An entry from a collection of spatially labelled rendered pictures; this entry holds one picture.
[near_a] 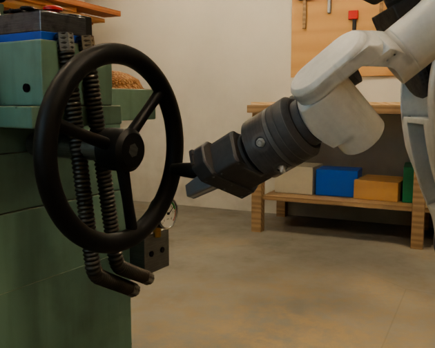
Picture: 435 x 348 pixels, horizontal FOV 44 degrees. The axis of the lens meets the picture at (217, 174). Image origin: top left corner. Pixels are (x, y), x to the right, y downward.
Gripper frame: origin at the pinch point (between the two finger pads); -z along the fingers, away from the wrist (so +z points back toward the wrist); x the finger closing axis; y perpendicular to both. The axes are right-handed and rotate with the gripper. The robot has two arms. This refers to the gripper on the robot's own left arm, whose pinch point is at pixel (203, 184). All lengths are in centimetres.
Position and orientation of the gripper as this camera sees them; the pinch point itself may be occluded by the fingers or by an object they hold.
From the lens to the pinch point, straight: 80.1
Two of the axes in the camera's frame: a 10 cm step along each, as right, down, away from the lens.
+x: 6.6, 3.0, 6.9
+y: -1.5, -8.5, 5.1
